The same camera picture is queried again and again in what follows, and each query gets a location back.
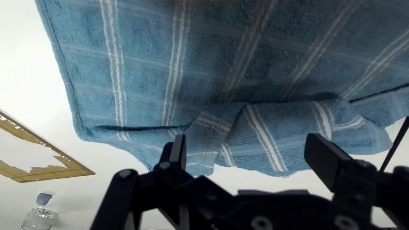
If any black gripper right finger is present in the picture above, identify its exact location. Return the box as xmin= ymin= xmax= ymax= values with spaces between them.
xmin=303 ymin=132 xmax=409 ymax=230

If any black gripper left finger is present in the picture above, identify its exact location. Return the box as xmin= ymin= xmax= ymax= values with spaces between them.
xmin=90 ymin=133 xmax=257 ymax=230

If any blue striped towel cloth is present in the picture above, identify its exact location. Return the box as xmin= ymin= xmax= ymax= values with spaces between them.
xmin=36 ymin=0 xmax=409 ymax=178

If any clear plastic bottle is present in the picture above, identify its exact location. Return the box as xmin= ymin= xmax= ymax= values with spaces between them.
xmin=21 ymin=192 xmax=59 ymax=230

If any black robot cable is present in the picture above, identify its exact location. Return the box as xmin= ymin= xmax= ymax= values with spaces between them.
xmin=379 ymin=116 xmax=409 ymax=174

